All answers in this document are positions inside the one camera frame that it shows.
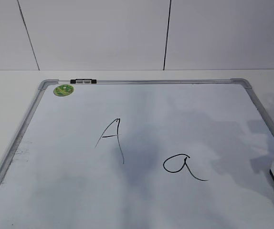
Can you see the black and grey board clip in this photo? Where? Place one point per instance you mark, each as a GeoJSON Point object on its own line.
{"type": "Point", "coordinates": [83, 81]}

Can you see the round green magnet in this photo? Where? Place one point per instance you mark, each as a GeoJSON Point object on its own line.
{"type": "Point", "coordinates": [63, 90]}

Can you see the white board with grey frame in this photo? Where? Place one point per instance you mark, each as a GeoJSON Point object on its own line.
{"type": "Point", "coordinates": [141, 155]}

